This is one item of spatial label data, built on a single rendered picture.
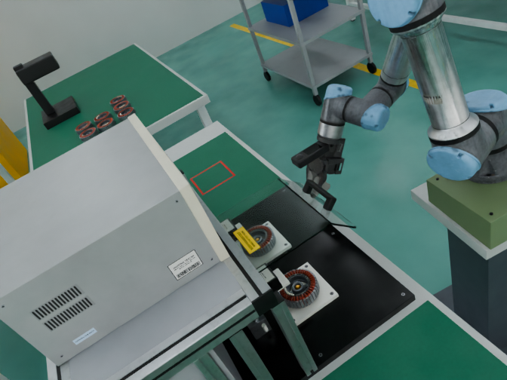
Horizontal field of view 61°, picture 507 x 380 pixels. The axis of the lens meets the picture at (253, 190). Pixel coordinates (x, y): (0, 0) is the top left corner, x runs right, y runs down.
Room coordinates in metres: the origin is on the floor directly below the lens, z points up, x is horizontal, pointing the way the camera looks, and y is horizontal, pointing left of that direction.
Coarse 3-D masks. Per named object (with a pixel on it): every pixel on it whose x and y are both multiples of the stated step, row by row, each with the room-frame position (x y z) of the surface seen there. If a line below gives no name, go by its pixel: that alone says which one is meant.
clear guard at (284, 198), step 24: (264, 192) 0.87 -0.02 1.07; (288, 192) 0.83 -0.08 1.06; (312, 192) 0.86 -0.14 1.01; (240, 216) 0.82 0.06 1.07; (264, 216) 0.78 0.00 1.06; (288, 216) 0.75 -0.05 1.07; (312, 216) 0.72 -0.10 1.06; (336, 216) 0.72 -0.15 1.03; (264, 240) 0.71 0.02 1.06; (288, 240) 0.68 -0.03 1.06; (264, 264) 0.64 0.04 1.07
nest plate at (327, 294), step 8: (304, 264) 0.85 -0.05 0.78; (312, 272) 0.81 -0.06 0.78; (320, 280) 0.77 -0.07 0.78; (320, 288) 0.75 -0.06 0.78; (328, 288) 0.74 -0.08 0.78; (320, 296) 0.72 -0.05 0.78; (328, 296) 0.71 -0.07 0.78; (336, 296) 0.71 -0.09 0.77; (312, 304) 0.71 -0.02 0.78; (320, 304) 0.70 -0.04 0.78; (296, 312) 0.71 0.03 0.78; (304, 312) 0.70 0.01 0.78; (312, 312) 0.69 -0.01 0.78; (296, 320) 0.68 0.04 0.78
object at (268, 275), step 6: (264, 270) 0.76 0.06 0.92; (270, 270) 0.75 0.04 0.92; (276, 270) 0.78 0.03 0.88; (264, 276) 0.74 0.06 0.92; (270, 276) 0.73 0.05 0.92; (276, 276) 0.73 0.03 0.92; (282, 276) 0.75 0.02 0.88; (270, 282) 0.72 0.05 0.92; (276, 282) 0.72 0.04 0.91; (282, 282) 0.74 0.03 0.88; (288, 282) 0.73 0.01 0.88; (276, 288) 0.72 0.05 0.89; (282, 288) 0.72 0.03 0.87
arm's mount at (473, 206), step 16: (432, 176) 0.91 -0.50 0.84; (432, 192) 0.89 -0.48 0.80; (448, 192) 0.82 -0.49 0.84; (464, 192) 0.80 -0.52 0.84; (480, 192) 0.77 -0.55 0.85; (496, 192) 0.74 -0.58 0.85; (448, 208) 0.82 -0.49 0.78; (464, 208) 0.76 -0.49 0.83; (480, 208) 0.72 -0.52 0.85; (496, 208) 0.70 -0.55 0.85; (464, 224) 0.76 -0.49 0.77; (480, 224) 0.70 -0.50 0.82; (496, 224) 0.67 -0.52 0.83; (480, 240) 0.70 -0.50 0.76; (496, 240) 0.67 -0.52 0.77
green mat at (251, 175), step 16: (208, 144) 1.81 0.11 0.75; (224, 144) 1.75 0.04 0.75; (240, 144) 1.69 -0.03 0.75; (192, 160) 1.73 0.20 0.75; (208, 160) 1.68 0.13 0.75; (224, 160) 1.62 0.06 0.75; (240, 160) 1.57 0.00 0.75; (256, 160) 1.51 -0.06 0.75; (192, 176) 1.60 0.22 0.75; (208, 176) 1.55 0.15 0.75; (224, 176) 1.50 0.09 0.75; (240, 176) 1.45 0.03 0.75; (256, 176) 1.40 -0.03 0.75; (272, 176) 1.36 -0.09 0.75; (208, 192) 1.44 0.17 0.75; (224, 192) 1.39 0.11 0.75; (240, 192) 1.35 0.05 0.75; (224, 208) 1.30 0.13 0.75
